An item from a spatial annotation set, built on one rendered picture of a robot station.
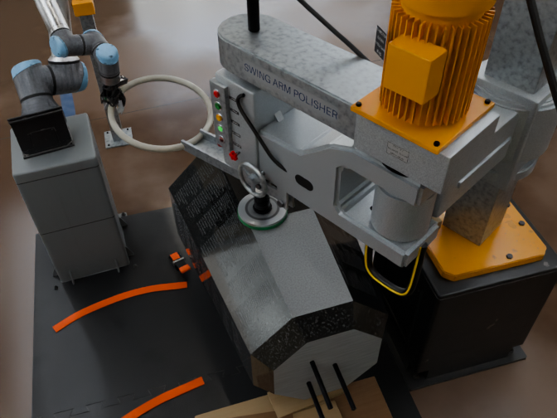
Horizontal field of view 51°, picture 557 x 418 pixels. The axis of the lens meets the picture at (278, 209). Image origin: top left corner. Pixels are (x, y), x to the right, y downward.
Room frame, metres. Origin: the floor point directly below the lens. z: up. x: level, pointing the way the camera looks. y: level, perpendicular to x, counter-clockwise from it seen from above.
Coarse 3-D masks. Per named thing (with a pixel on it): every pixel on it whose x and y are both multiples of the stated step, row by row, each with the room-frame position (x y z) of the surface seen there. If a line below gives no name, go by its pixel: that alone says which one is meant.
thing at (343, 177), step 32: (288, 128) 1.63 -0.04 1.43; (320, 128) 1.62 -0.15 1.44; (288, 160) 1.52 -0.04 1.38; (320, 160) 1.42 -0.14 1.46; (352, 160) 1.33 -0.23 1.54; (288, 192) 1.52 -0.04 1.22; (320, 192) 1.41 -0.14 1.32; (352, 192) 1.42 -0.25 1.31; (416, 192) 1.17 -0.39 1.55; (352, 224) 1.31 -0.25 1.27; (416, 256) 1.21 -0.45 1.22
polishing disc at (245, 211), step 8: (248, 200) 1.81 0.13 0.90; (272, 200) 1.81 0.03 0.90; (240, 208) 1.76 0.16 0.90; (248, 208) 1.76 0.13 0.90; (272, 208) 1.76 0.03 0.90; (280, 208) 1.76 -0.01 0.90; (240, 216) 1.71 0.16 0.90; (248, 216) 1.71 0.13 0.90; (256, 216) 1.71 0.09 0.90; (264, 216) 1.71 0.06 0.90; (272, 216) 1.71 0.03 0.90; (280, 216) 1.71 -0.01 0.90; (248, 224) 1.68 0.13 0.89; (256, 224) 1.67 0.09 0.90; (264, 224) 1.67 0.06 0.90; (272, 224) 1.67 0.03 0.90
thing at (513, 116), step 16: (496, 112) 1.59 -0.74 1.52; (512, 112) 1.59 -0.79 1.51; (528, 112) 1.58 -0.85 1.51; (544, 112) 1.59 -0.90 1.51; (496, 128) 1.51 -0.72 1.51; (512, 128) 1.57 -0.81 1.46; (544, 128) 1.60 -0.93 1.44; (496, 144) 1.51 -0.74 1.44; (512, 144) 1.59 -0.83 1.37; (528, 144) 1.59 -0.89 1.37; (544, 144) 1.62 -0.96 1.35; (480, 160) 1.44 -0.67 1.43; (496, 160) 1.54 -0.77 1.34; (528, 160) 1.59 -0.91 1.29; (464, 176) 1.37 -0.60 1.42; (480, 176) 1.47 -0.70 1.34; (448, 192) 1.32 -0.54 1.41; (464, 192) 1.40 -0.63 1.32
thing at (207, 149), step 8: (208, 136) 2.08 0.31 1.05; (184, 144) 2.02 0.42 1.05; (192, 144) 2.00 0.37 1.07; (200, 144) 2.05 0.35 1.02; (208, 144) 2.05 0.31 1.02; (216, 144) 2.04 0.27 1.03; (192, 152) 1.98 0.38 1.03; (200, 152) 1.95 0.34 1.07; (208, 152) 1.99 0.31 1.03; (216, 152) 1.98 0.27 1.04; (208, 160) 1.91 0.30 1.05; (216, 160) 1.87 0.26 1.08; (224, 168) 1.84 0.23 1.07; (232, 168) 1.80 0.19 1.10; (256, 184) 1.68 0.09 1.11; (272, 192) 1.63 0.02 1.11; (280, 200) 1.56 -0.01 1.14; (288, 200) 1.57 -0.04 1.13
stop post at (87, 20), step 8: (72, 0) 3.39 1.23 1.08; (80, 0) 3.39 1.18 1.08; (88, 0) 3.39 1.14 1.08; (80, 8) 3.34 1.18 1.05; (88, 8) 3.35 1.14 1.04; (80, 16) 3.36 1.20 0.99; (88, 16) 3.37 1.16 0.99; (88, 24) 3.37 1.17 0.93; (96, 64) 3.36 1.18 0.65; (96, 72) 3.36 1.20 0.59; (104, 104) 3.36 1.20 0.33; (120, 128) 3.38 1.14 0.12; (128, 128) 3.52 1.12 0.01; (104, 136) 3.42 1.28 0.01; (112, 136) 3.36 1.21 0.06; (112, 144) 3.32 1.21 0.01; (120, 144) 3.32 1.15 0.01; (128, 144) 3.33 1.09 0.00
